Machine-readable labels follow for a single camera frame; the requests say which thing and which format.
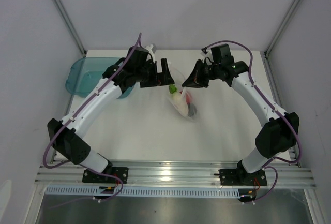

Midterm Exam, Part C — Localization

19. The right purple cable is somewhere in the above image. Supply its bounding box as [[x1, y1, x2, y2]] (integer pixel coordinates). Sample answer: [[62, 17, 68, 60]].
[[201, 40, 304, 205]]

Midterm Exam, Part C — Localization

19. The dark round fruit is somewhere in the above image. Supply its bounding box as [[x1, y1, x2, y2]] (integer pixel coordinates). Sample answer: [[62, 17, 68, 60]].
[[188, 103, 197, 118]]

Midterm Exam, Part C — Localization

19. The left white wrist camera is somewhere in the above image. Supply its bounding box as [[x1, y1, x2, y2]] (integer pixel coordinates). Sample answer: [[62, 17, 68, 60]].
[[144, 43, 157, 63]]

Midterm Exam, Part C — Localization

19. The aluminium frame post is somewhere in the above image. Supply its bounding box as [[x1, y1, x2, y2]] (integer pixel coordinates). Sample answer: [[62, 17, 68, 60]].
[[264, 0, 303, 59], [52, 0, 87, 57]]

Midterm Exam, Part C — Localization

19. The left aluminium frame post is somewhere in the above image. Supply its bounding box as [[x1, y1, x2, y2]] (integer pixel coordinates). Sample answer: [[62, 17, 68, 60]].
[[52, 0, 87, 57]]

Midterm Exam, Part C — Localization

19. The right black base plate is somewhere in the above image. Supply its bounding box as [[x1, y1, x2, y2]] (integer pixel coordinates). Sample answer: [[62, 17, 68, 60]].
[[214, 169, 267, 186]]

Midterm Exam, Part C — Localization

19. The aluminium mounting rail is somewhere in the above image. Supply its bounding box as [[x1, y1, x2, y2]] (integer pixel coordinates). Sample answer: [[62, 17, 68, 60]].
[[35, 160, 316, 189]]

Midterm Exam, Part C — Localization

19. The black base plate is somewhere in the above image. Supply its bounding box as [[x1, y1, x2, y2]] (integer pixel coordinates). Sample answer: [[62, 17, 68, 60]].
[[82, 167, 129, 184], [214, 169, 267, 186]]

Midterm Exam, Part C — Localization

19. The white radish with leaves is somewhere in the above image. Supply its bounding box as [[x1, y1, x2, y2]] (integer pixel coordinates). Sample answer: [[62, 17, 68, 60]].
[[169, 84, 188, 116]]

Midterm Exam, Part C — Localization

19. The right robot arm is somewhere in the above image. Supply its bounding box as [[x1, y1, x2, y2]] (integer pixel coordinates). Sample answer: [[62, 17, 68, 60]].
[[183, 40, 301, 185]]

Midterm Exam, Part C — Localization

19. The red tomato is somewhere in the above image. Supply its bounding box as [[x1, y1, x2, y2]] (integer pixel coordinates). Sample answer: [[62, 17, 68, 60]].
[[186, 91, 192, 104]]

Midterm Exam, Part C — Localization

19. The right aluminium frame post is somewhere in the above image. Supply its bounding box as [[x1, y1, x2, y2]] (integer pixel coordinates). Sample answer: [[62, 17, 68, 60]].
[[264, 0, 303, 59]]

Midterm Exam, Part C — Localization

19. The white slotted cable duct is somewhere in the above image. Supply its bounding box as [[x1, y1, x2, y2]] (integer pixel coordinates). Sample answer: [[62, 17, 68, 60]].
[[45, 185, 240, 199]]

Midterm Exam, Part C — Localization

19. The clear zip top bag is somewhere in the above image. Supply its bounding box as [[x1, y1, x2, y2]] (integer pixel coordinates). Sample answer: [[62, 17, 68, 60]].
[[167, 62, 198, 122]]

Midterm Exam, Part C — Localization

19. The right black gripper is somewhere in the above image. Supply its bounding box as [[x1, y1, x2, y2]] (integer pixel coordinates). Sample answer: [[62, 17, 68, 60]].
[[182, 59, 221, 89]]

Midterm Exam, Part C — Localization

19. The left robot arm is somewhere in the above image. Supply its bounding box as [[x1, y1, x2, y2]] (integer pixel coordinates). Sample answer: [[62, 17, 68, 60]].
[[47, 46, 174, 183]]

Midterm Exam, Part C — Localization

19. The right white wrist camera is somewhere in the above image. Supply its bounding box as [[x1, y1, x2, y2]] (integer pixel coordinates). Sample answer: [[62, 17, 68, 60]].
[[201, 47, 209, 56]]

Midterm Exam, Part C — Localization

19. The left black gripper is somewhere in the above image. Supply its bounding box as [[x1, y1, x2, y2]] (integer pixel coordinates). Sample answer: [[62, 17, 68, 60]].
[[135, 58, 174, 88]]

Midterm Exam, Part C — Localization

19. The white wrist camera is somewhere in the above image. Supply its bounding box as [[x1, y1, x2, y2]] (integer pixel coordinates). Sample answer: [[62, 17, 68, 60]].
[[201, 47, 209, 56], [144, 43, 157, 63]]

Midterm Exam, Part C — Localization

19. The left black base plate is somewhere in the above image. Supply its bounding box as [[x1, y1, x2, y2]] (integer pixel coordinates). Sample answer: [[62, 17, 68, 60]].
[[82, 167, 129, 184]]

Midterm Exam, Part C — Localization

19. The teal plastic tray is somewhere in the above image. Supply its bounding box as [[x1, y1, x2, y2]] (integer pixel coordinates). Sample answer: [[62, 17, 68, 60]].
[[65, 57, 120, 98]]

